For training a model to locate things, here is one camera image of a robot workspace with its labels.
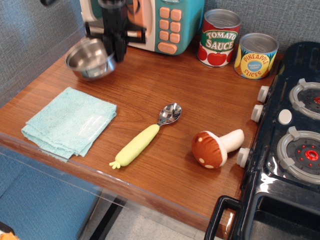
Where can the pineapple slices can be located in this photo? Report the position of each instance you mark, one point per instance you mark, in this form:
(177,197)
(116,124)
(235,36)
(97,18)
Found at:
(255,55)

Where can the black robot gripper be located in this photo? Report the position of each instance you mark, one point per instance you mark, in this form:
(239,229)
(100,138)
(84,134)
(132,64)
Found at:
(118,30)

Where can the plush brown mushroom toy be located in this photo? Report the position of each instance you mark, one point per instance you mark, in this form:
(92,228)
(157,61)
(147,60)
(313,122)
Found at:
(211,151)

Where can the black toy stove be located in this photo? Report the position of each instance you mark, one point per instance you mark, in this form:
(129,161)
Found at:
(280,188)

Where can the toy microwave teal and cream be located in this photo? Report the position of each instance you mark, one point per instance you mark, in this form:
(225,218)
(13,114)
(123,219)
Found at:
(170,24)

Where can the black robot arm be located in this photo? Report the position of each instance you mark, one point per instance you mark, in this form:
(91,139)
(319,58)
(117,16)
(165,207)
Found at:
(112,2)

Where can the spoon with yellow handle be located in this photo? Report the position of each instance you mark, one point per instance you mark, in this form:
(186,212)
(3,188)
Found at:
(169,114)

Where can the tomato sauce can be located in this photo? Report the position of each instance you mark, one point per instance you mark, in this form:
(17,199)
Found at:
(220,30)

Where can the light blue folded cloth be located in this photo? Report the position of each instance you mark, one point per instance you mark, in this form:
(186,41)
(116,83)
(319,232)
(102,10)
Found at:
(69,124)

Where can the small stainless steel pan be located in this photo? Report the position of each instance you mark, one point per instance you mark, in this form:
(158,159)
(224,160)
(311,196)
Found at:
(89,60)

